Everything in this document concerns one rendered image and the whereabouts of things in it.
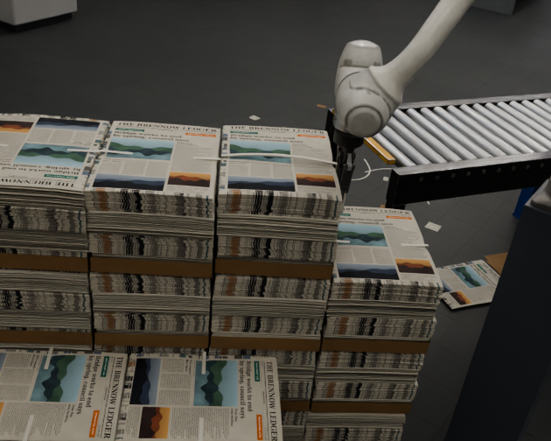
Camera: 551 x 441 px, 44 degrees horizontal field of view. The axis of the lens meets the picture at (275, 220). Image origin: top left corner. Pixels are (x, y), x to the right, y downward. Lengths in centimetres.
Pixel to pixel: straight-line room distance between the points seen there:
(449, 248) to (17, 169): 236
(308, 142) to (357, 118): 41
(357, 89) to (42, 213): 74
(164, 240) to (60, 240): 24
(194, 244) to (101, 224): 21
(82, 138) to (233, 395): 73
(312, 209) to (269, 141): 29
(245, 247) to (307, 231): 15
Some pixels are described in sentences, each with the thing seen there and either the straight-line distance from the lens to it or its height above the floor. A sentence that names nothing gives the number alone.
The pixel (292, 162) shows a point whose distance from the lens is 172.
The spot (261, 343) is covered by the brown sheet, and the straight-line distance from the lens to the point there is 180.
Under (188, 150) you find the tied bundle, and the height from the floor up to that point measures 106.
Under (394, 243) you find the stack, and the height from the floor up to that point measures 83.
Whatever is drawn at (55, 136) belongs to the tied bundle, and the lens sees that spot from 180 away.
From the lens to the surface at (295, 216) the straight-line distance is 159.
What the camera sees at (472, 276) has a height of 1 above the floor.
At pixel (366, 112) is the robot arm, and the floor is 130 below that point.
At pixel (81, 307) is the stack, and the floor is 73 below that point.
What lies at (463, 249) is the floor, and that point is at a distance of 354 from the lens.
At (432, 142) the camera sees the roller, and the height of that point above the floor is 79.
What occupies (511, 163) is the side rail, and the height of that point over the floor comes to 80.
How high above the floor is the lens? 184
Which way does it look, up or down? 32 degrees down
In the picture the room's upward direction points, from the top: 7 degrees clockwise
